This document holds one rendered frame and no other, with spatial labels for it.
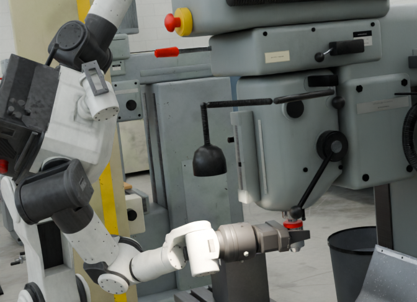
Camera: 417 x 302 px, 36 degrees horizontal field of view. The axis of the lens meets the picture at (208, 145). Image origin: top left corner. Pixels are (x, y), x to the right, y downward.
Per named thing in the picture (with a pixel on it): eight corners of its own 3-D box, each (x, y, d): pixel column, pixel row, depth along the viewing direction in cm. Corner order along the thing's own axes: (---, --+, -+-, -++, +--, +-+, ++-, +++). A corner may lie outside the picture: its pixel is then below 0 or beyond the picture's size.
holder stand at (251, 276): (230, 324, 180) (223, 255, 177) (212, 297, 201) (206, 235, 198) (271, 315, 182) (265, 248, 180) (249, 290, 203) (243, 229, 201)
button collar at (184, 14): (185, 35, 136) (182, 6, 135) (175, 37, 141) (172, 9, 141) (194, 34, 137) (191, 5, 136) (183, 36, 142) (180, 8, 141)
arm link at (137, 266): (175, 282, 154) (122, 298, 165) (185, 248, 161) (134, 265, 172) (144, 257, 149) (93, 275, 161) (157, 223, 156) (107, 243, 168)
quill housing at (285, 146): (281, 219, 141) (268, 74, 137) (238, 204, 159) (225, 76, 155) (352, 204, 148) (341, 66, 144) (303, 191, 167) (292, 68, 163)
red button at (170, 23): (170, 31, 135) (168, 12, 135) (163, 33, 139) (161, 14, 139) (184, 30, 137) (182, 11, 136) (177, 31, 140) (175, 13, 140)
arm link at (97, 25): (76, 5, 170) (52, 49, 167) (102, 12, 166) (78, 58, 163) (97, 26, 180) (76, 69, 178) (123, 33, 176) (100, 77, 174)
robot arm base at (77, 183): (35, 239, 149) (9, 206, 142) (40, 201, 159) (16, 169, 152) (94, 218, 147) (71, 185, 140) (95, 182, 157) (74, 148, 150)
